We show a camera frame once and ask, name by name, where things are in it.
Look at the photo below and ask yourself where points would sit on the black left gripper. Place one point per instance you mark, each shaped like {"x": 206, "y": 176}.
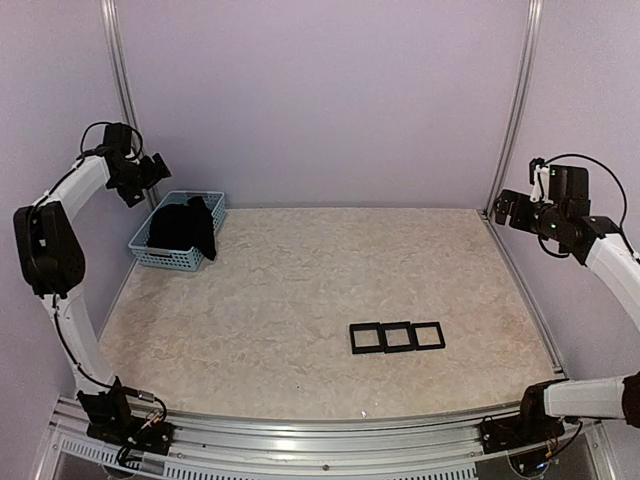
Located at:
{"x": 129, "y": 194}

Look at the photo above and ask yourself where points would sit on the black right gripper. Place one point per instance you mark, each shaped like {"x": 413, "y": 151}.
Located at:
{"x": 507, "y": 198}

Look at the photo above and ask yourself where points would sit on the black garment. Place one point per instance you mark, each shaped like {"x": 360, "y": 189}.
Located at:
{"x": 184, "y": 226}

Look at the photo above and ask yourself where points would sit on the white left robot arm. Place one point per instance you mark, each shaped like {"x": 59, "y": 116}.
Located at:
{"x": 52, "y": 261}

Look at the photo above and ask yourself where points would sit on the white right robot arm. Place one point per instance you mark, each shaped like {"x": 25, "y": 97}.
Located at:
{"x": 558, "y": 209}

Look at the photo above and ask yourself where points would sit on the light blue plastic basket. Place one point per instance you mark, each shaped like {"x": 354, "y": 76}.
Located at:
{"x": 172, "y": 259}

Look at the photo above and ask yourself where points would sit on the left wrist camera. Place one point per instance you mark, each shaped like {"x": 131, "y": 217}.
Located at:
{"x": 118, "y": 136}

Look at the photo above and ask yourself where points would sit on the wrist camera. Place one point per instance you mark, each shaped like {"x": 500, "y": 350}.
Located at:
{"x": 118, "y": 136}
{"x": 556, "y": 184}

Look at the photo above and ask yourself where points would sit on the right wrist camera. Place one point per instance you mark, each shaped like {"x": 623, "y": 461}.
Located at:
{"x": 556, "y": 184}

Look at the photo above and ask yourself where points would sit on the right aluminium corner post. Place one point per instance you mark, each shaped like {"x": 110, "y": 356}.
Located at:
{"x": 518, "y": 102}

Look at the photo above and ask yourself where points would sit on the right black square frame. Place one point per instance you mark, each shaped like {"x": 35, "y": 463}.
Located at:
{"x": 428, "y": 336}

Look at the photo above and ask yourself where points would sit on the black square frame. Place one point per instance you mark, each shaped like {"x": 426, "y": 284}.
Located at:
{"x": 366, "y": 338}
{"x": 428, "y": 336}
{"x": 398, "y": 337}

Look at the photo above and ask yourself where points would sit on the middle black square frame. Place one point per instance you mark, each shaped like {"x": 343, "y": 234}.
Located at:
{"x": 398, "y": 337}

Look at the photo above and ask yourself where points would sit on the left black square frame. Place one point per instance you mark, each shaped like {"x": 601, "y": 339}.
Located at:
{"x": 366, "y": 338}

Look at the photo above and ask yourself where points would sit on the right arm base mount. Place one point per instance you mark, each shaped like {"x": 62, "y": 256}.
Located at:
{"x": 529, "y": 426}

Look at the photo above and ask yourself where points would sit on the front aluminium rail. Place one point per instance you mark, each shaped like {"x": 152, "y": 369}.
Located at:
{"x": 218, "y": 447}

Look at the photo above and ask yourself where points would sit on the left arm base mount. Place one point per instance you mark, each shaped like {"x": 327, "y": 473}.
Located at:
{"x": 111, "y": 420}

